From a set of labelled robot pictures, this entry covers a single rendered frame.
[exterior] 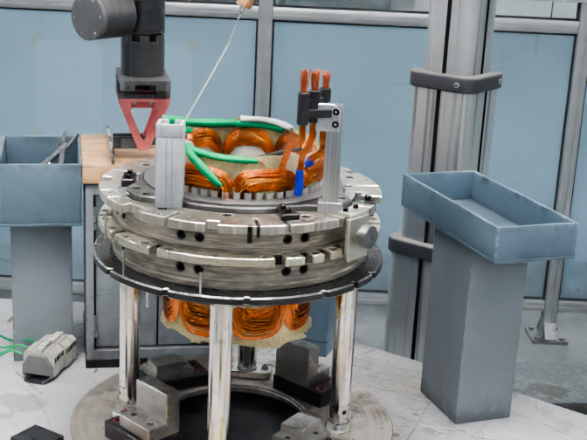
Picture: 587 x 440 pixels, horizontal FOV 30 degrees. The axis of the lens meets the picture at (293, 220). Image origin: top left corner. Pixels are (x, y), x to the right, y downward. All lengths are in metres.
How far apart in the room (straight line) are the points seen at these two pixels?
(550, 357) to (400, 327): 2.02
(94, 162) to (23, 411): 0.33
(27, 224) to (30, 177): 0.06
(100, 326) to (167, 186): 0.42
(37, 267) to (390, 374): 0.50
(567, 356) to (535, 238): 2.45
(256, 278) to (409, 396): 0.42
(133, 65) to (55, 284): 0.32
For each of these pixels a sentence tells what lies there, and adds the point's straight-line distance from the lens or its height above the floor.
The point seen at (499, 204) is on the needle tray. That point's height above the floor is 1.04.
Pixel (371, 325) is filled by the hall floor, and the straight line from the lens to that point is 3.79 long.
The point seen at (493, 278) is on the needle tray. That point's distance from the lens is 1.37.
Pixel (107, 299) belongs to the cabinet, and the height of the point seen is 0.88.
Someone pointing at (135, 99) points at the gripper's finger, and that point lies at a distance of 1.43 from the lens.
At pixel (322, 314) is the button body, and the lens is 1.56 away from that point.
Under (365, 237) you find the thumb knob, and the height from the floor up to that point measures 1.08.
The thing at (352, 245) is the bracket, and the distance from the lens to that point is 1.15.
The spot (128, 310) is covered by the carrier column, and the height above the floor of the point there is 0.94.
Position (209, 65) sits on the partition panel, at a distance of 3.50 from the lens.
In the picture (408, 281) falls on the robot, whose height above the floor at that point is 0.86.
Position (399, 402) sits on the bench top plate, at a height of 0.78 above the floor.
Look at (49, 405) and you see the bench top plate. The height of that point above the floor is 0.78.
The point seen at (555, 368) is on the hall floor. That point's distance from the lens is 3.62.
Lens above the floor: 1.42
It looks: 17 degrees down
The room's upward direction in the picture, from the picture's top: 3 degrees clockwise
